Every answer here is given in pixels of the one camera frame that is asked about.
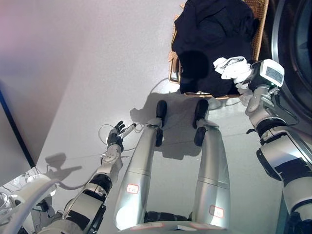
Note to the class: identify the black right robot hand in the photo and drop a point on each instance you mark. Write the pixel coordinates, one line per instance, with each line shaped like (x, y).
(267, 72)

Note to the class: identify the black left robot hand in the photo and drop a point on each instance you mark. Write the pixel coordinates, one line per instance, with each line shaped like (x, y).
(114, 140)

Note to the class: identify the white garment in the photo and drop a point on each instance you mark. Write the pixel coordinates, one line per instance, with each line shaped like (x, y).
(234, 69)

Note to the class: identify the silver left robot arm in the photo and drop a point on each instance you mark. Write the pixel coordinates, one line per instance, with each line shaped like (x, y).
(85, 202)

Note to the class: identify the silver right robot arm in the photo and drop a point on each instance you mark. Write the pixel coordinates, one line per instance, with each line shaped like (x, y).
(287, 143)

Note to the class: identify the washing machine drum door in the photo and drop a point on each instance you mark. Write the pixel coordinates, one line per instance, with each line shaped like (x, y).
(297, 48)

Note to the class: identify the woven wicker laundry basket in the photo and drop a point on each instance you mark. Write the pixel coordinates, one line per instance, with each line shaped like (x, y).
(260, 29)

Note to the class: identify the black clothes pile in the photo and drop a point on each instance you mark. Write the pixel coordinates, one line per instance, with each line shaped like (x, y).
(214, 34)

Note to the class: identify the silver left robot leg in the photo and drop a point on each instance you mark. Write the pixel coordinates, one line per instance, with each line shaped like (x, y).
(139, 175)

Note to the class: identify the silver robot leg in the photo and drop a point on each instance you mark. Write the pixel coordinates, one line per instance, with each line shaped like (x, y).
(139, 175)
(212, 170)

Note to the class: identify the black left robot foot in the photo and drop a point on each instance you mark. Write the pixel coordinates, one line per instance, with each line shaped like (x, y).
(161, 109)

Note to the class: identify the black robot foot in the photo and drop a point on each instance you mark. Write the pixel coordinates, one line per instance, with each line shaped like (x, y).
(201, 109)
(161, 109)

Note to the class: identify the black right robot foot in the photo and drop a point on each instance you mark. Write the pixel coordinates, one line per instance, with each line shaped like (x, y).
(201, 109)

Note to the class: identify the dark flat panel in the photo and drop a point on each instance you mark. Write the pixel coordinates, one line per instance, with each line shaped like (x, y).
(12, 136)

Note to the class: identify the silver right robot leg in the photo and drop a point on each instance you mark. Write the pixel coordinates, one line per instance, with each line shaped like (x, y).
(212, 170)

